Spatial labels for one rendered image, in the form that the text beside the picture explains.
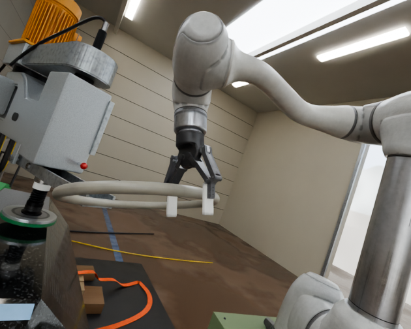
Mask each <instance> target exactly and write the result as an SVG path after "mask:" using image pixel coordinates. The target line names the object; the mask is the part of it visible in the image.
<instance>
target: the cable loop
mask: <svg viewBox="0 0 411 329"><path fill-rule="evenodd" d="M6 137H7V136H5V135H4V134H2V133H0V152H1V148H2V147H3V144H4V142H5V139H6ZM15 145H16V142H15V141H14V140H12V139H10V140H9V143H8V145H7V148H6V150H5V153H4V155H3V158H2V159H1V162H0V172H2V171H4V169H5V168H6V166H7V164H8V162H9V160H8V156H9V155H11V154H12V152H13V150H14V147H15Z"/></svg>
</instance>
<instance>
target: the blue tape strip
mask: <svg viewBox="0 0 411 329"><path fill-rule="evenodd" d="M34 305H35V304H0V321H18V320H30V318H31V314H32V312H33V308H34Z"/></svg>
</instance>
